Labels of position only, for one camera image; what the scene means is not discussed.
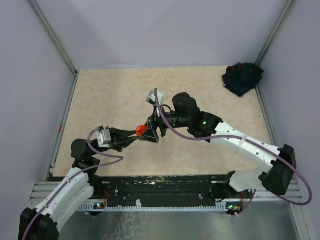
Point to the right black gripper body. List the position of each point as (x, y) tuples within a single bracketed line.
[(157, 119)]

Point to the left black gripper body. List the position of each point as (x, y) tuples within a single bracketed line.
[(113, 143)]

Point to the orange earbud charging case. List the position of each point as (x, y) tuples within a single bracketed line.
[(140, 130)]

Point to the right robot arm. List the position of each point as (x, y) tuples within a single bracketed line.
[(274, 165)]

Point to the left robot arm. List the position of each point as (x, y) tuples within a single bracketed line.
[(47, 219)]

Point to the dark blue cloth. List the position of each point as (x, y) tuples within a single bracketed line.
[(242, 77)]

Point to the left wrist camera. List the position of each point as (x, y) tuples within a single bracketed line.
[(103, 137)]

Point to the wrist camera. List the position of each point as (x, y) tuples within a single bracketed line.
[(103, 137), (151, 98)]

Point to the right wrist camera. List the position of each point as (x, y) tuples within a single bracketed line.
[(151, 98)]

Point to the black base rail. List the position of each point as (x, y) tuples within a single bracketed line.
[(189, 193)]

